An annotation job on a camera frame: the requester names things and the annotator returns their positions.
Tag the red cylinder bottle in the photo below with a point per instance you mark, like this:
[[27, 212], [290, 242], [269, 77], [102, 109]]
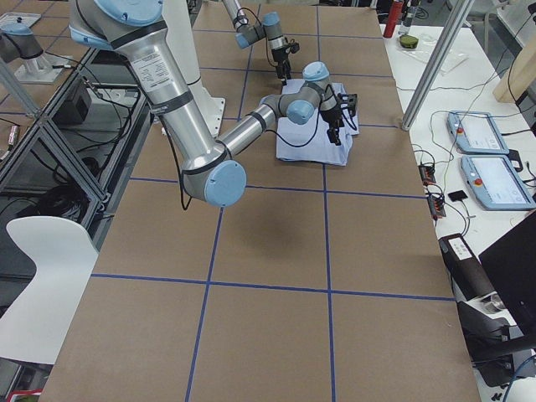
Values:
[[393, 17]]

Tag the black monitor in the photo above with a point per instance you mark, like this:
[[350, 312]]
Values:
[[510, 266]]

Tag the aluminium frame post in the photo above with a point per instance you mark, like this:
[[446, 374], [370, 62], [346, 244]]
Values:
[[448, 35]]

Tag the white chair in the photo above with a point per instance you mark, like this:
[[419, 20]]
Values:
[[34, 327]]

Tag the green folded cloth pouch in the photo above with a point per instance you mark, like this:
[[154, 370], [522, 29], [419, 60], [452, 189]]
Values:
[[408, 41]]

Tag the lower blue teach pendant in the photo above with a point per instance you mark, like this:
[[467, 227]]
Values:
[[495, 183]]

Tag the black box white label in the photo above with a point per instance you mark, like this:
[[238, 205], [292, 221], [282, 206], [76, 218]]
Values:
[[464, 266]]

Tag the grey usb hub orange ports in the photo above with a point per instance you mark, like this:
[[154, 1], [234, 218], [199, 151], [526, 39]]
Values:
[[427, 174]]

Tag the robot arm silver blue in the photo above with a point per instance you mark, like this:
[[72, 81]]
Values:
[[156, 39], [249, 30]]

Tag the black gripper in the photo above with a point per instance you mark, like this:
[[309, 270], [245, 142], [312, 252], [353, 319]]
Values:
[[331, 115], [280, 57]]

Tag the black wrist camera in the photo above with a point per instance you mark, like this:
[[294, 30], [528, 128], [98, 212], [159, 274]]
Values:
[[348, 103], [292, 46]]

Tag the blue teach pendant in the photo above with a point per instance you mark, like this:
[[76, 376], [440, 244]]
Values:
[[476, 133], [495, 183]]

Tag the upper blue teach pendant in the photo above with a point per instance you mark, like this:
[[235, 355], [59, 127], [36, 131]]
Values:
[[476, 133]]

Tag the light blue striped shirt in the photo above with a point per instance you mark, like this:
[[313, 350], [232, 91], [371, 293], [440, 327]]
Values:
[[310, 142]]

